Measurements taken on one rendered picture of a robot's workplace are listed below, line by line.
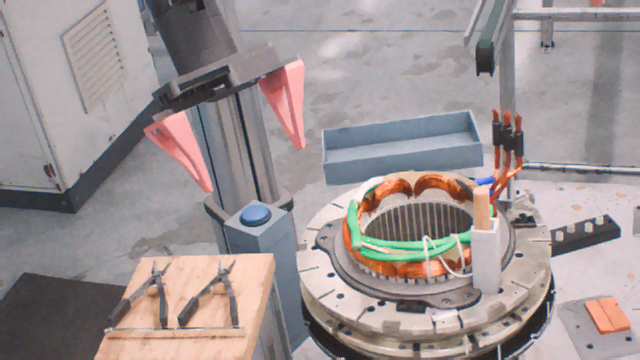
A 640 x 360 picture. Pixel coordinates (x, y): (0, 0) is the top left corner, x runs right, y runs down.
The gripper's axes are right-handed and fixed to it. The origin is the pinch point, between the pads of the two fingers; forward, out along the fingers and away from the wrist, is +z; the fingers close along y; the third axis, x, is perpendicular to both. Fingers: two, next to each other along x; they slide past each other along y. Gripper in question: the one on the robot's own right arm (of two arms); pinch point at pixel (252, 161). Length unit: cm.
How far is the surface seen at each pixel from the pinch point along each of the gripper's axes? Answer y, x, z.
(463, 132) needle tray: 55, 47, 14
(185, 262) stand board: 1.8, 43.3, 11.3
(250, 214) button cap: 15, 49, 10
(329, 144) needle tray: 36, 57, 7
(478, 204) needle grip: 24.1, 5.7, 15.1
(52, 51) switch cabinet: 43, 246, -51
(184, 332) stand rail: -5.2, 31.0, 17.2
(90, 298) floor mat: 14, 221, 32
